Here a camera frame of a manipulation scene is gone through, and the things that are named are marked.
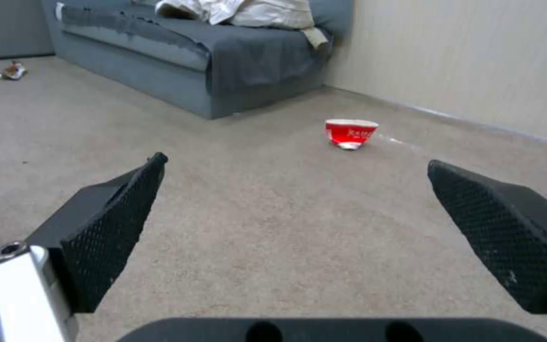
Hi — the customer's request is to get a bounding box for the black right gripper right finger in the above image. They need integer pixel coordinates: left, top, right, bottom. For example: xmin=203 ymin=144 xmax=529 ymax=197
xmin=426 ymin=159 xmax=547 ymax=342

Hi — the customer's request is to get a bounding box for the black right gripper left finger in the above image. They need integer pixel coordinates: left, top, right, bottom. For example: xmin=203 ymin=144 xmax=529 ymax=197
xmin=0 ymin=152 xmax=169 ymax=342

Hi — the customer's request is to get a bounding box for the crushed red paper cup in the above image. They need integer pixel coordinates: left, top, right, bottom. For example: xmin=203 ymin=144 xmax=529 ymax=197
xmin=325 ymin=119 xmax=380 ymax=151

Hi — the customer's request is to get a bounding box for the crumpled snack wrapper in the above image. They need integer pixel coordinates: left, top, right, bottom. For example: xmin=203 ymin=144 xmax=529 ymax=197
xmin=0 ymin=60 xmax=28 ymax=80

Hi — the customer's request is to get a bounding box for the grey sofa bed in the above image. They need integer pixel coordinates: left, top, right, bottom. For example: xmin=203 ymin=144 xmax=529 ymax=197
xmin=40 ymin=0 xmax=356 ymax=120

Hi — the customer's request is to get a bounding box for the dark grey blanket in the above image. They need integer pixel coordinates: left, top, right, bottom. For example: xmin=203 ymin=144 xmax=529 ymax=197
xmin=56 ymin=0 xmax=335 ymax=94

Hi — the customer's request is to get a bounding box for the cream crumpled cloth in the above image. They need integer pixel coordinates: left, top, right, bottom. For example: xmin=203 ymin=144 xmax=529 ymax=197
xmin=154 ymin=0 xmax=330 ymax=49

